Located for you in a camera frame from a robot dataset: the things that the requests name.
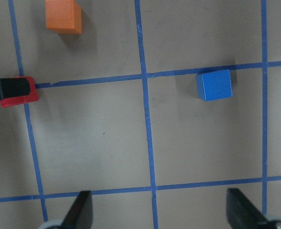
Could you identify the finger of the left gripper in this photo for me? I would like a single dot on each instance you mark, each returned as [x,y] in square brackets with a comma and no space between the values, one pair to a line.
[14,87]

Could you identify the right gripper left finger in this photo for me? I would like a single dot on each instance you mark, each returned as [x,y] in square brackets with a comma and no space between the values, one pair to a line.
[79,216]

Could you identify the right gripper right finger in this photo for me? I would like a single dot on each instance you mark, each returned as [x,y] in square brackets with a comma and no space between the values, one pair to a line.
[242,214]

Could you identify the red wooden block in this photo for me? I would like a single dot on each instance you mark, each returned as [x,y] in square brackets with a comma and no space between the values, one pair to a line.
[32,97]

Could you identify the orange wooden block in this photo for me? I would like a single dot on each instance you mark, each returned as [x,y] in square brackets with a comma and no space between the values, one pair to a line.
[63,16]

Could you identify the blue wooden block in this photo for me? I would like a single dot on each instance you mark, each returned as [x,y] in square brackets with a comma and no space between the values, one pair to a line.
[214,85]

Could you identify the brown paper table mat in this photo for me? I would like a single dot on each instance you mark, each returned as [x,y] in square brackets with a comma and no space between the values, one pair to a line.
[119,113]

